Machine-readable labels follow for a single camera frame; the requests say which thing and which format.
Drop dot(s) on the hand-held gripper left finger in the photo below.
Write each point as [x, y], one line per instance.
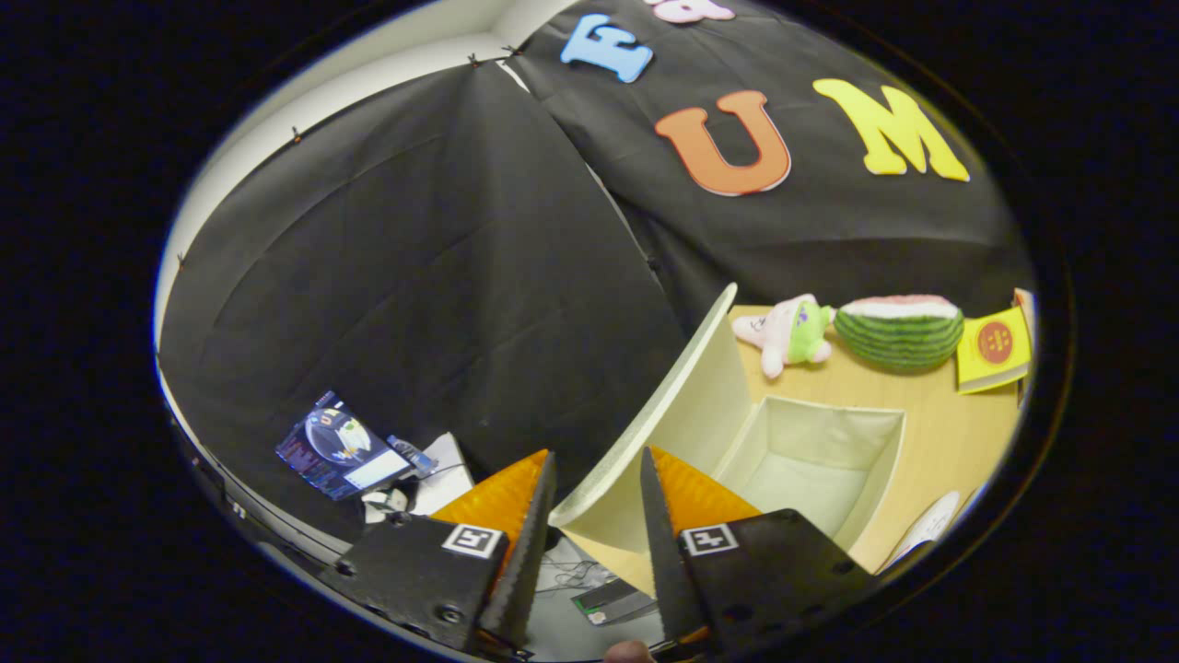
[530, 552]

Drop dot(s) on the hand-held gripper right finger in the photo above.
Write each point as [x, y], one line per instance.
[659, 552]

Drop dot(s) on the cream fabric storage box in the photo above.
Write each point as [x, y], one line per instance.
[801, 460]

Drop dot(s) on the white canvas shoe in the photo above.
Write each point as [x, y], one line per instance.
[926, 525]

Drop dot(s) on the black flat device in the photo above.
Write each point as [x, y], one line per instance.
[612, 603]

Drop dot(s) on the white panel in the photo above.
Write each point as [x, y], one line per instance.
[447, 474]

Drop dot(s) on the clear water bottle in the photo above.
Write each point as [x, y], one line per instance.
[413, 456]

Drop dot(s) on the blue lit screen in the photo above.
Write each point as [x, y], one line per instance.
[336, 451]

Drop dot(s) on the pink green plush toy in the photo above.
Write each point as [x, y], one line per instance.
[792, 336]

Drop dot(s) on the watermelon slice plush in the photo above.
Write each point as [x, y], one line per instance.
[898, 341]

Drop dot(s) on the yellow book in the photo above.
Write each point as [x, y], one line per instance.
[990, 345]

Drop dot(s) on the tan book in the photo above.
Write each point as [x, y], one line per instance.
[1024, 308]

